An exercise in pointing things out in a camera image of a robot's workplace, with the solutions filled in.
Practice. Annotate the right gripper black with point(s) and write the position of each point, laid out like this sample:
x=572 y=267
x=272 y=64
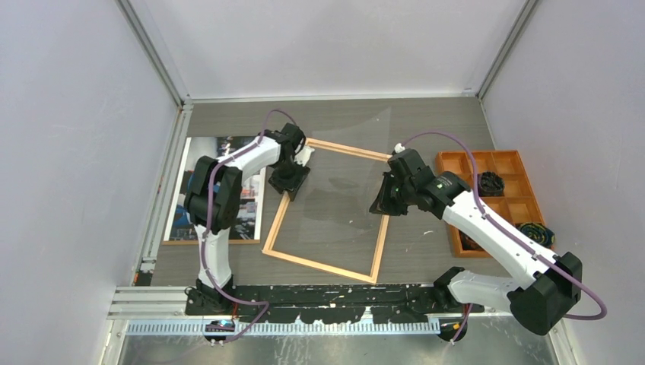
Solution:
x=382 y=204

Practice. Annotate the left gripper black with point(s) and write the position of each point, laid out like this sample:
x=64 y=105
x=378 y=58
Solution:
x=290 y=185

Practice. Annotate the clear acrylic frame sheet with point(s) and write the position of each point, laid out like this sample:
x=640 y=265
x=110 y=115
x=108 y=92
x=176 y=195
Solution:
x=342 y=187

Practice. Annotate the light wooden picture frame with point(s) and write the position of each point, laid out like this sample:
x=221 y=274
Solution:
x=268 y=248

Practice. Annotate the glossy colour photo print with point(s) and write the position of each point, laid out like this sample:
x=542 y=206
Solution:
x=247 y=226

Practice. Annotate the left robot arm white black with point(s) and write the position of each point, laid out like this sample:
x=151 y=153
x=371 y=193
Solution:
x=214 y=195

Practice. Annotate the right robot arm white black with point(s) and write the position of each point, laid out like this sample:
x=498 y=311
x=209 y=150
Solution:
x=541 y=287

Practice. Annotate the black red rolled tie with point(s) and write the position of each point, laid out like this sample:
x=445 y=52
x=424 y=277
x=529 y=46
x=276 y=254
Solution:
x=468 y=244

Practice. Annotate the orange compartment tray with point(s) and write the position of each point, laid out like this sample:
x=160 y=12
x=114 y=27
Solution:
x=516 y=206

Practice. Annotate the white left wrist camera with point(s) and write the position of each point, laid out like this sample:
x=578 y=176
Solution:
x=303 y=157

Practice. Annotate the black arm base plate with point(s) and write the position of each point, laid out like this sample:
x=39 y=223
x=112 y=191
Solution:
x=328 y=304

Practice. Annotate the aluminium left side rail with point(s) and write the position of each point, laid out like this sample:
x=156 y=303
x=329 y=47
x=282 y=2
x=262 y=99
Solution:
x=163 y=192

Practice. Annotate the aluminium rail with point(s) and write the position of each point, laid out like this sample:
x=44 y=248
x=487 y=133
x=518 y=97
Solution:
x=144 y=301
x=163 y=192

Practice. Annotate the aluminium front rail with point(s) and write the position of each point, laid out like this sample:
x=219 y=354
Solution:
x=144 y=301

